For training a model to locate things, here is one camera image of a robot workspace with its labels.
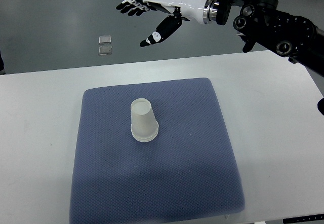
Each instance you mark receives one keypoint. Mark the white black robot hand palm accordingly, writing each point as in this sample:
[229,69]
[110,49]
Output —
[203,11]

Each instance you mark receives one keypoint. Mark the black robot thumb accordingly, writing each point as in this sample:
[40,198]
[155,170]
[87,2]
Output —
[164,30]

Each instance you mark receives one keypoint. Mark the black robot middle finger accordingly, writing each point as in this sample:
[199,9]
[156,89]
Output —
[134,11]

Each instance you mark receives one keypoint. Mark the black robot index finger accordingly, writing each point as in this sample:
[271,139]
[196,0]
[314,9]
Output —
[155,7]

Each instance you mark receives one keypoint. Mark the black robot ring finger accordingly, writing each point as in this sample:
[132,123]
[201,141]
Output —
[130,4]

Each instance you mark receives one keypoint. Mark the white paper cup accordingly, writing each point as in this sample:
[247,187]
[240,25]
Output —
[142,116]
[146,137]

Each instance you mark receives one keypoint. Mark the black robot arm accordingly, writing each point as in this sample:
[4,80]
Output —
[259,22]

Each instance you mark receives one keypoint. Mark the upper metal floor plate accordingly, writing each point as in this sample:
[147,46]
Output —
[105,39]

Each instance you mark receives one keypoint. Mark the white paper cup on mat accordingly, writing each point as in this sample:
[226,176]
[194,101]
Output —
[146,137]

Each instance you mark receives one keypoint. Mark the person in black trousers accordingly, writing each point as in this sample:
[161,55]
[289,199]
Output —
[2,66]

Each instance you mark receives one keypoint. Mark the blue quilted mat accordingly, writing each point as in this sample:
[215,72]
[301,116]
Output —
[188,171]

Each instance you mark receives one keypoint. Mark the black table control panel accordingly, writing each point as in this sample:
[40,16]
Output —
[300,219]

